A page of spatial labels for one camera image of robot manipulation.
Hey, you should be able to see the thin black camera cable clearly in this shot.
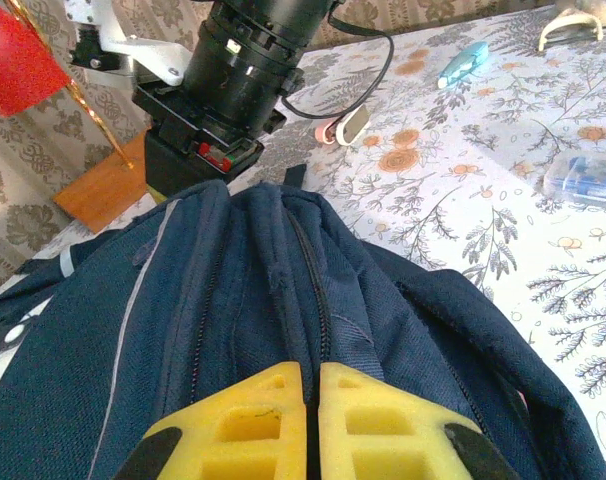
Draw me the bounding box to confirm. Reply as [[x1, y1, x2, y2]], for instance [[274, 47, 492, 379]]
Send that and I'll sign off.
[[280, 12, 395, 121]]

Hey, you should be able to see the navy blue backpack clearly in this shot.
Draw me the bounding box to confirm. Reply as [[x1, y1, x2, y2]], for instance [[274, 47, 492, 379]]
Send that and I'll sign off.
[[0, 164, 606, 480]]

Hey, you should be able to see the gold wire stand wooden base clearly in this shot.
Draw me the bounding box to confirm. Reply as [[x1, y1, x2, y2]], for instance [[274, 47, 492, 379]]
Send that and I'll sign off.
[[2, 0, 159, 235]]

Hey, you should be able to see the floral table cover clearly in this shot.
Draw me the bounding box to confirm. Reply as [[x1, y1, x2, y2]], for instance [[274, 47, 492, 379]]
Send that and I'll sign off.
[[0, 4, 606, 480]]

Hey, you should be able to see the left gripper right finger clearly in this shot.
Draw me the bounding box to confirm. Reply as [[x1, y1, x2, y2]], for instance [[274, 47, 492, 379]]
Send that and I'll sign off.
[[317, 362, 522, 480]]

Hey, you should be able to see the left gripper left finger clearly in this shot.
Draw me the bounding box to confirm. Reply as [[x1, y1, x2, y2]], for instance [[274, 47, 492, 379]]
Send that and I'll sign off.
[[115, 362, 309, 480]]

